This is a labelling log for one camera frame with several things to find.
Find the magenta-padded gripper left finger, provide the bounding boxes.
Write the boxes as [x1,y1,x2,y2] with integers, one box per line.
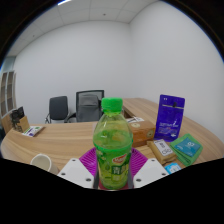
[57,147,101,190]

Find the wooden cabinet with glass doors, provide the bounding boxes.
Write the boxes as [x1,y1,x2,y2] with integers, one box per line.
[0,70,17,118]

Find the wooden side desk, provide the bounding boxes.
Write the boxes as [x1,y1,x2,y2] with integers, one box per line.
[121,97,162,123]

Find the purple standing pouch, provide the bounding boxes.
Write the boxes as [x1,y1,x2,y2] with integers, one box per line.
[153,94,186,143]

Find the green drink bottle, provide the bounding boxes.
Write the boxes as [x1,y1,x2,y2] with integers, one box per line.
[92,97,134,191]

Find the white and green leaflet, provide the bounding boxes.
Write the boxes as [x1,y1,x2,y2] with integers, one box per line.
[21,125,45,138]

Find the small tan box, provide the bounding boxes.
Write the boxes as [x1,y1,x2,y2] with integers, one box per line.
[146,138,177,165]

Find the mesh office chair, grey back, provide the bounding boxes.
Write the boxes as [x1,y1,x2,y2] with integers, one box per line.
[64,89,105,123]

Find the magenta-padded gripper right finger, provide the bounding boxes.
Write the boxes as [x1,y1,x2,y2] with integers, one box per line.
[126,147,169,190]

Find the green packets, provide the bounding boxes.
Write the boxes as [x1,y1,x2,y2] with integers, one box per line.
[169,133,204,167]

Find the white mug with brown base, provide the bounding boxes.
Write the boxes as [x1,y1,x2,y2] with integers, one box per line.
[30,153,61,176]

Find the black office chair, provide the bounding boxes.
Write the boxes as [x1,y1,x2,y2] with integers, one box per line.
[44,95,70,125]

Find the orange-brown cardboard box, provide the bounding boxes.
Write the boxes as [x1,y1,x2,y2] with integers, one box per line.
[128,119,157,148]

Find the small blue packet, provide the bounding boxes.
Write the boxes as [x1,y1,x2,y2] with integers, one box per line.
[163,162,183,175]

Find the large dark brown box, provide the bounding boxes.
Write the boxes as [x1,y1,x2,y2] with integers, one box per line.
[9,106,31,134]

